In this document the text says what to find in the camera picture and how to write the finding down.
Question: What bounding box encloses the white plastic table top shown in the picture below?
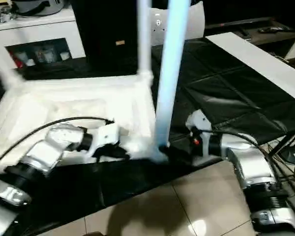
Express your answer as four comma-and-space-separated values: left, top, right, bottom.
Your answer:
0, 72, 171, 171

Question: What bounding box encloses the black table mat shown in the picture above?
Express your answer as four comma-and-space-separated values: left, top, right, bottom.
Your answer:
0, 36, 295, 233

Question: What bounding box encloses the black metal table leg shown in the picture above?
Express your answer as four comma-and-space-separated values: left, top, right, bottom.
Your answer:
269, 127, 295, 158

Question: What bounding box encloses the dark grey floor box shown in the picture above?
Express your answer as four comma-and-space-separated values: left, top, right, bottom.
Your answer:
279, 144, 295, 163

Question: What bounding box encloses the white flat board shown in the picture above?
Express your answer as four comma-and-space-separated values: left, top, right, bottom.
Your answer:
205, 31, 295, 104

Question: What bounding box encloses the white pillow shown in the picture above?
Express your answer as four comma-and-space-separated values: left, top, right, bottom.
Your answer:
149, 1, 207, 47

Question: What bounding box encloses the dark low tv bench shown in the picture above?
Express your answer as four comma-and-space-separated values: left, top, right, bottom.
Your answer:
206, 16, 295, 50

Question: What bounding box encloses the white glass-door cabinet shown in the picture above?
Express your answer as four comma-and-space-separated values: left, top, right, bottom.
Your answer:
0, 7, 87, 74

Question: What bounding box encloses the black remote control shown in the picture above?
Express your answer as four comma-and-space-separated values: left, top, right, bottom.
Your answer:
257, 27, 295, 34

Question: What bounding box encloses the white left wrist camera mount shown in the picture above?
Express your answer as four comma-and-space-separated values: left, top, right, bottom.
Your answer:
85, 123, 120, 158

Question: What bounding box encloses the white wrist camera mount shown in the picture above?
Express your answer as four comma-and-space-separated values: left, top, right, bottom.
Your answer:
185, 109, 212, 161
85, 123, 120, 158

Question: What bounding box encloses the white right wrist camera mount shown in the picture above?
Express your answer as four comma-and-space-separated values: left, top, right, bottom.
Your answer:
185, 109, 212, 161

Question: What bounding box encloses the grey bag with black strap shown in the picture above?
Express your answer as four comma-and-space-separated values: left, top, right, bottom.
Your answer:
13, 0, 65, 17

